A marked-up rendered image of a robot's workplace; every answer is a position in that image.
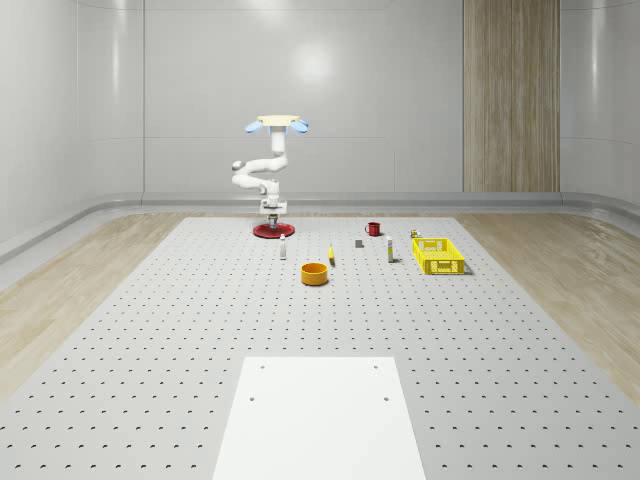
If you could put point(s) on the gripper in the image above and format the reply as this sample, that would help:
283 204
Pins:
273 205

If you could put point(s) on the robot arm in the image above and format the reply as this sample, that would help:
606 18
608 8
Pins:
278 145

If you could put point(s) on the red plate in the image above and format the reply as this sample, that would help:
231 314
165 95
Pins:
260 231

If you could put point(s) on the small white bottle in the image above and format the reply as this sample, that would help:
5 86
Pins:
283 248

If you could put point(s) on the banana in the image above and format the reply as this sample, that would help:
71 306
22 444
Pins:
331 254

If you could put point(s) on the yellow bowl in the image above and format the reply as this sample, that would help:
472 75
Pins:
314 278

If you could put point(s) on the red mug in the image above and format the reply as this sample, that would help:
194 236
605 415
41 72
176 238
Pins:
375 230

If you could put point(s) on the white yellow flat-sided can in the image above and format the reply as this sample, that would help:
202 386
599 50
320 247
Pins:
389 250

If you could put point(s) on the yellow basket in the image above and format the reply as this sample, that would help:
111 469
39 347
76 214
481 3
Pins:
440 267

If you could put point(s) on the white board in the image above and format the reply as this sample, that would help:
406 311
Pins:
320 420

